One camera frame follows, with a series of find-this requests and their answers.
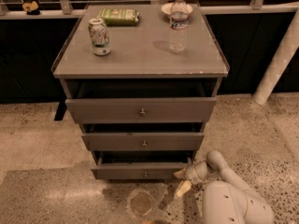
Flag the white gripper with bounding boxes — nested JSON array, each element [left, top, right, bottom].
[[174, 161, 207, 199]]

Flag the round floor drain cover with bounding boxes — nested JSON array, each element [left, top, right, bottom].
[[130, 191, 154, 217]]

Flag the small yellow object on ledge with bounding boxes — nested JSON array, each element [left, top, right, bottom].
[[22, 1, 40, 15]]

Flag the grey drawer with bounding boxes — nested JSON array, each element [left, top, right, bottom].
[[66, 97, 216, 124], [92, 151, 193, 180], [82, 133, 204, 151]]

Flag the white diagonal pillar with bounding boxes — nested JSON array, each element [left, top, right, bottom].
[[252, 10, 299, 105]]

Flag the white bowl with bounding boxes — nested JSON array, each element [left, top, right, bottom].
[[162, 3, 192, 20]]

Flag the grey top drawer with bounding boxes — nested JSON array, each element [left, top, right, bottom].
[[66, 97, 216, 124]]

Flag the white green soda can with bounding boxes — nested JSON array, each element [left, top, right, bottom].
[[88, 18, 111, 56]]

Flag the clear plastic water bottle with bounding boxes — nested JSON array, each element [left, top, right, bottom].
[[170, 0, 189, 53]]

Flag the green snack packet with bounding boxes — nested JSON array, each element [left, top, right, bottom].
[[98, 8, 139, 26]]

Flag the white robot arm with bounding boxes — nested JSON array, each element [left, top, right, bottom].
[[174, 150, 274, 224]]

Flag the grey bottom drawer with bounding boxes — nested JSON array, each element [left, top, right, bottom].
[[92, 151, 193, 180]]

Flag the grey wooden drawer cabinet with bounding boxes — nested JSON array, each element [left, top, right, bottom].
[[50, 3, 231, 166]]

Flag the grey middle drawer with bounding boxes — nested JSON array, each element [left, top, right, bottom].
[[82, 133, 204, 151]]

